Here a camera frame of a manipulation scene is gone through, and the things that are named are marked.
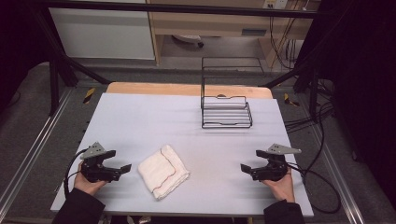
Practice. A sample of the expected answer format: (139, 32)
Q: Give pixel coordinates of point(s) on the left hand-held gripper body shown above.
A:
(95, 171)

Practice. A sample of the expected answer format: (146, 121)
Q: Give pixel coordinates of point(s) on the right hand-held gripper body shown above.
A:
(274, 169)

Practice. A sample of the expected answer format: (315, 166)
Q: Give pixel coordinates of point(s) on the person's left hand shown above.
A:
(86, 186)

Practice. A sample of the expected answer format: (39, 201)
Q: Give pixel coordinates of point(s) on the person's right hand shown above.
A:
(281, 188)

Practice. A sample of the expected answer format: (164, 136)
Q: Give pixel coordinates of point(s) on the white folded towel red stitching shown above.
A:
(163, 171)

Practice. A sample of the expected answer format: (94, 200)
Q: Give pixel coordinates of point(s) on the yellow black tape marker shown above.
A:
(89, 95)
(290, 100)

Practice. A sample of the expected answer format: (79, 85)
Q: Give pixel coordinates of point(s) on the white table mat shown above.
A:
(186, 137)

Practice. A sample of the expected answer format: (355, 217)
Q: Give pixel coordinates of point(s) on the wooden table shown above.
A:
(174, 88)

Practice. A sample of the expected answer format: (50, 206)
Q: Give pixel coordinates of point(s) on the white cabinet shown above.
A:
(102, 34)

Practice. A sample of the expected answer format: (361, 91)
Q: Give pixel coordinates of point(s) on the black curtain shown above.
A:
(18, 46)
(364, 77)

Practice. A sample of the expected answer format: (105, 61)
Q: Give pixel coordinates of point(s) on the white object under desk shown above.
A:
(187, 38)

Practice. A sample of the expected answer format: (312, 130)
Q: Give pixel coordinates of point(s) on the light wooden desk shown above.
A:
(218, 23)

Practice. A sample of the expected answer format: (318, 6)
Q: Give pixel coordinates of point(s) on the white power strip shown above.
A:
(275, 3)

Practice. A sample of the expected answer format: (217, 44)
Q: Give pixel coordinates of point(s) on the aluminium floor rail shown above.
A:
(339, 177)
(34, 146)

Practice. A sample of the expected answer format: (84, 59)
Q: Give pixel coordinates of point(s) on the black metal frame leg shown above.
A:
(54, 81)
(313, 81)

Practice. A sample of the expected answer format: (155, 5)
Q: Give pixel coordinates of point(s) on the black metal frame bar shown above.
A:
(186, 7)

